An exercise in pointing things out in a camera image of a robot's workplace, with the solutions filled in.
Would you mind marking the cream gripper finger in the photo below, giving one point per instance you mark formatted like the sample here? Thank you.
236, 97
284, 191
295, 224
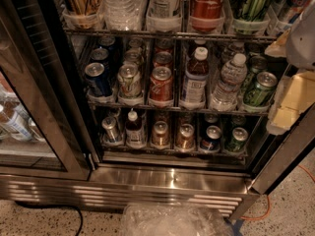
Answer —
294, 95
277, 48

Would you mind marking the red coke can front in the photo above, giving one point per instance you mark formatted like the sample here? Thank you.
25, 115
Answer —
161, 84

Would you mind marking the orange can bottom shelf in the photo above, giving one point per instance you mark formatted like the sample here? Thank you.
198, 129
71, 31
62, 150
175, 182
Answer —
185, 136

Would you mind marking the copper can bottom shelf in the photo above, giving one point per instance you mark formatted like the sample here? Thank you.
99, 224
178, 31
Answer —
160, 134

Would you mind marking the green monster can top shelf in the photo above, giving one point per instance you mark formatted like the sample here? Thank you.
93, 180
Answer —
248, 11

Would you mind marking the glass fridge door left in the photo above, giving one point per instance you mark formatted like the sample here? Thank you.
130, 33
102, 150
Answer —
60, 155

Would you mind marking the brown tea bottle shelf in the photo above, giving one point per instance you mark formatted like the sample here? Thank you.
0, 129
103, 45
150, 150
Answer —
195, 78
134, 131

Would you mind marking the white green can second row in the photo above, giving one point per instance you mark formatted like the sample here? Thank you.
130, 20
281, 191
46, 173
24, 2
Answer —
133, 56

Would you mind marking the clear water bottle middle shelf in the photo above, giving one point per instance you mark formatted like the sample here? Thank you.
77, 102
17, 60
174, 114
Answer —
232, 75

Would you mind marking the white label bottle top shelf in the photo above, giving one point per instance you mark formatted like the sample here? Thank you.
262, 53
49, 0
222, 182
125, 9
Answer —
164, 15

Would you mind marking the white green can front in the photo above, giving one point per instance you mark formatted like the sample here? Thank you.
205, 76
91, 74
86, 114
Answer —
129, 79

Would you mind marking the brown tea bottle middle shelf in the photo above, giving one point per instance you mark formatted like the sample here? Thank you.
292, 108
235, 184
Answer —
195, 78

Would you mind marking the blue pepsi can front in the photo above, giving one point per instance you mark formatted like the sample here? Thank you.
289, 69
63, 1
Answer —
97, 79

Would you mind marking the gold tall can top shelf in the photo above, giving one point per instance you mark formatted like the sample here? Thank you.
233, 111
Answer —
82, 13

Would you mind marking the blue pepsi can bottom shelf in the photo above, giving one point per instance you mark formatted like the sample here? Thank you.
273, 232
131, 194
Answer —
212, 140

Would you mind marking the red coca cola can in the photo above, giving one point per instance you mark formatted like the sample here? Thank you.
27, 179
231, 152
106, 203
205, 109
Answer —
203, 12

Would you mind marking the silver can bottom shelf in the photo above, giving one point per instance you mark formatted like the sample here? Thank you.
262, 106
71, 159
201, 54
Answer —
112, 133

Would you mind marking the red coke can second row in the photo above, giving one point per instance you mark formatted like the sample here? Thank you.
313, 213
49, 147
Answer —
164, 59

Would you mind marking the brown tea bottle bottom shelf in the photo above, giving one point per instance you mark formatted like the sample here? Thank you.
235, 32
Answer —
134, 131

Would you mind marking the blue can second row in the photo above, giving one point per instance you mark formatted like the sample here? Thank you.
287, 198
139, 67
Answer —
100, 55

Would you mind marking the clear plastic bag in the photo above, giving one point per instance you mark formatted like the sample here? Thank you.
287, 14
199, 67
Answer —
163, 220

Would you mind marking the clear water bottle top shelf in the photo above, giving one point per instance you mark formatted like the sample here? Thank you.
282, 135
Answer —
123, 14

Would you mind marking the green can front middle shelf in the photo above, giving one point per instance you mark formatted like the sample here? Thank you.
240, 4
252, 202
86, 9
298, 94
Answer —
261, 90

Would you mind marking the clear water bottle shelf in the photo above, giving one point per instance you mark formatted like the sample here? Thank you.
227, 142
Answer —
123, 14
232, 75

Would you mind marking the green can bottom shelf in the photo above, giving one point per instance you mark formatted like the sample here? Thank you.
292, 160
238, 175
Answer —
237, 140

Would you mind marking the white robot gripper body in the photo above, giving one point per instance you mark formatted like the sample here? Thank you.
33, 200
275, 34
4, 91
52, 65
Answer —
302, 41

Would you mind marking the stainless steel fridge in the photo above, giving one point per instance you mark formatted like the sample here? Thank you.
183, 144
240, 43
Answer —
229, 182

